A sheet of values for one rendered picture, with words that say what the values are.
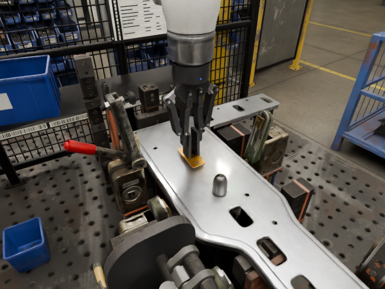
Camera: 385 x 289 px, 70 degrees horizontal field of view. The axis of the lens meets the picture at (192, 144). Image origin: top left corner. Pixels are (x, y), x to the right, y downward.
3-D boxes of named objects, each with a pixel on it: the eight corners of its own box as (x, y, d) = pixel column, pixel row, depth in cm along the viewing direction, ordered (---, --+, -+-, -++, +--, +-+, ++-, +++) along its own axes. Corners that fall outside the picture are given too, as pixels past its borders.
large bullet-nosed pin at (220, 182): (228, 198, 61) (231, 176, 57) (216, 203, 60) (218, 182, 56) (220, 189, 64) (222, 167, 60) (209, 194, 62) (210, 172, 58)
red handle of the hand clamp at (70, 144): (144, 159, 59) (68, 145, 49) (140, 168, 60) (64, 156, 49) (137, 149, 62) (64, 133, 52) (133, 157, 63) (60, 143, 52)
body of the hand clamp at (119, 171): (157, 259, 80) (144, 168, 59) (134, 270, 77) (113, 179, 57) (149, 243, 84) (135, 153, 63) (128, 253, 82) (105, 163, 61)
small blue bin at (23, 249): (54, 261, 80) (44, 243, 74) (15, 278, 76) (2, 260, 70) (49, 234, 87) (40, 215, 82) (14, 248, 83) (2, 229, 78)
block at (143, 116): (176, 178, 108) (172, 109, 90) (147, 188, 103) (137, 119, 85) (172, 173, 110) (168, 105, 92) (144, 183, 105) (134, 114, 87)
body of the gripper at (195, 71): (199, 50, 59) (199, 90, 64) (163, 57, 55) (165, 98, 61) (219, 61, 53) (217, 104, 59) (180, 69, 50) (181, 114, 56)
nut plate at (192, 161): (206, 163, 67) (206, 159, 66) (192, 168, 65) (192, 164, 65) (189, 145, 73) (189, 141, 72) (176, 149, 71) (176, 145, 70)
